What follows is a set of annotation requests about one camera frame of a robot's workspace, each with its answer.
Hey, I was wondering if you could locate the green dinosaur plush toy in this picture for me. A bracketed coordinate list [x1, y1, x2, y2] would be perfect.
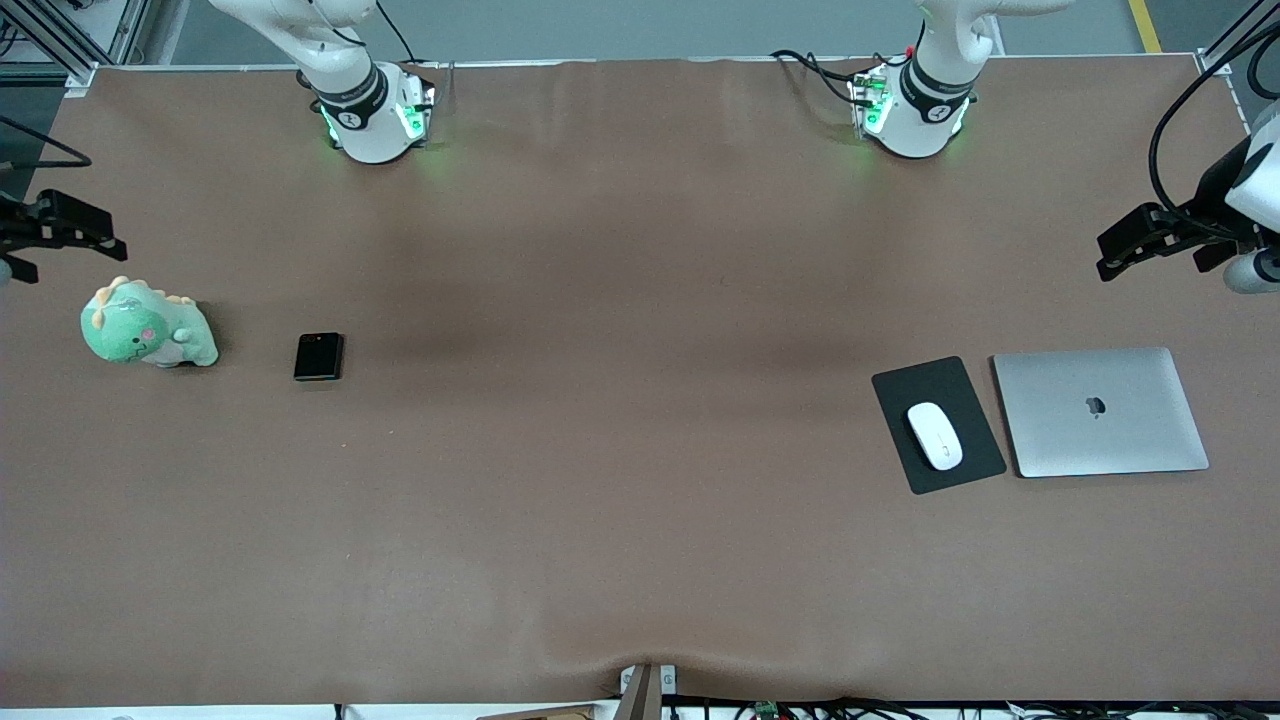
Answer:
[80, 276, 219, 369]

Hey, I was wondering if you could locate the black flip phone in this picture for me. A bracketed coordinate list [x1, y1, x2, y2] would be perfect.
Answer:
[293, 332, 346, 383]

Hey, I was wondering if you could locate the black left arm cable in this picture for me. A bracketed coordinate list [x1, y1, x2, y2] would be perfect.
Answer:
[1147, 20, 1280, 243]

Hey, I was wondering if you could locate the black thin base cable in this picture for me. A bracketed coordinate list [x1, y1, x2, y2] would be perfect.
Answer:
[372, 0, 417, 65]

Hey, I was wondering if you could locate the white computer mouse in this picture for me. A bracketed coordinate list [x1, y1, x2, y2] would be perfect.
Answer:
[906, 401, 964, 472]

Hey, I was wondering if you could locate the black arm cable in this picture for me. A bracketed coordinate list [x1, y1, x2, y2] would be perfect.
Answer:
[1147, 20, 1280, 243]
[0, 114, 94, 171]

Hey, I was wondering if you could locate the aluminium frame post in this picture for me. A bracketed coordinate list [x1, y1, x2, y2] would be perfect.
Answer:
[1195, 0, 1280, 77]
[0, 0, 151, 96]

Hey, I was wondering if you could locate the silver closed laptop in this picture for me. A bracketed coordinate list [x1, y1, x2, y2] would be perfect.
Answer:
[992, 347, 1211, 479]

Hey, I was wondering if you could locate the black base cable bundle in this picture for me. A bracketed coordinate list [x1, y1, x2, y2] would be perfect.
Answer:
[770, 48, 873, 107]

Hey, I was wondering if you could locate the brown post with metal bracket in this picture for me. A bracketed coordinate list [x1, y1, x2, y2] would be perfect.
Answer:
[618, 663, 679, 720]

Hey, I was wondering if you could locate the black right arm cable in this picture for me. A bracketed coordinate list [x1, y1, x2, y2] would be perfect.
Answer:
[0, 114, 94, 171]

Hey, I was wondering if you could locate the black mouse pad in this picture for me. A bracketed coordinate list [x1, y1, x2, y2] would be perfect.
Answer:
[871, 356, 1008, 496]

